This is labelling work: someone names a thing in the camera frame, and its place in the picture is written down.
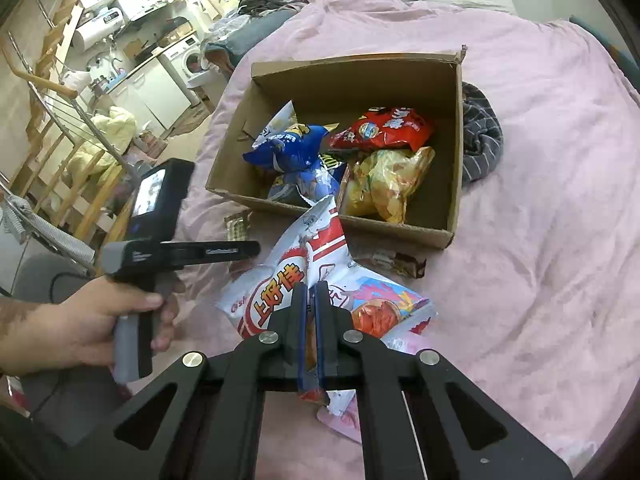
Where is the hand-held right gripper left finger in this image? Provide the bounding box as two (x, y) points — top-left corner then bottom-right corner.
(65, 282), (313, 480)

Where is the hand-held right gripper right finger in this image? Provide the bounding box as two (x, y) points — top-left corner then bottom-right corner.
(315, 281), (574, 480)

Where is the white red cracker bag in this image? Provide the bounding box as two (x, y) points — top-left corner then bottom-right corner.
(216, 195), (438, 406)

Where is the cardboard box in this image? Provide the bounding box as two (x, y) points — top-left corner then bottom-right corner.
(206, 45), (468, 250)

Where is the small blue cookie packet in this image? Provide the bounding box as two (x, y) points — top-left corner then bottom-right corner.
(267, 167), (346, 208)

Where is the yellow chip bag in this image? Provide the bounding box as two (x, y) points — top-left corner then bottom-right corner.
(345, 146), (436, 224)

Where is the large blue chip bag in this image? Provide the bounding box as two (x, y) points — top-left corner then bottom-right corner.
(243, 122), (331, 173)

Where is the red candy bag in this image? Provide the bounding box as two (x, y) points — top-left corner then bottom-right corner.
(329, 106), (435, 152)

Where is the person's left forearm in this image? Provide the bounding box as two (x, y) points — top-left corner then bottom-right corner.
(0, 296), (23, 376)

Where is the person's left hand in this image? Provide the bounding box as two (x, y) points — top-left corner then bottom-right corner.
(10, 276), (181, 377)

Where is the pink translucent packet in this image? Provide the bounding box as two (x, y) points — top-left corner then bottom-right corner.
(317, 332), (436, 445)

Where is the orange brown snack packet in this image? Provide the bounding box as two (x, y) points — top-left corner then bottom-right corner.
(223, 210), (253, 243)

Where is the dark brown snack packet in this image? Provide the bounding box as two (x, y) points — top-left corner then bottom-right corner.
(372, 252), (427, 279)

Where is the yellow bedding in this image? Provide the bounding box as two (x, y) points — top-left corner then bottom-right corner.
(67, 106), (138, 176)

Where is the wooden staircase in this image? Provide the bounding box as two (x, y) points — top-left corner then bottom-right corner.
(0, 0), (136, 261)

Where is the white kitchen cabinet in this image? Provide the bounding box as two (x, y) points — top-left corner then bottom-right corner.
(115, 57), (193, 133)

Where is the white plastic bin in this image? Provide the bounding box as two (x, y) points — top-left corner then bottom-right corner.
(187, 67), (226, 103)

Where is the white washing machine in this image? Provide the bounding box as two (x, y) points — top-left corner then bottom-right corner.
(162, 35), (203, 81)

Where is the white water heater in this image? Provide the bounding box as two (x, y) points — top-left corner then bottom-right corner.
(72, 20), (121, 53)

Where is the grey striped cloth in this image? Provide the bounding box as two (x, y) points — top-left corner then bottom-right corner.
(460, 81), (504, 183)

